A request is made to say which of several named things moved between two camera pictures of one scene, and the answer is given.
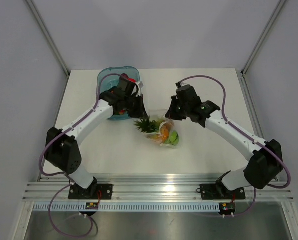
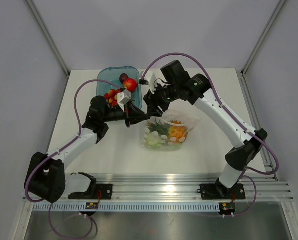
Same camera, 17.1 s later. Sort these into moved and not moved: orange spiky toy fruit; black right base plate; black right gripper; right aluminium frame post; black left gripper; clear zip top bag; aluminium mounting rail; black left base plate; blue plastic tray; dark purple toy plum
Moved: orange spiky toy fruit; black left gripper; clear zip top bag; black right gripper
Not moved: aluminium mounting rail; black left base plate; black right base plate; dark purple toy plum; blue plastic tray; right aluminium frame post
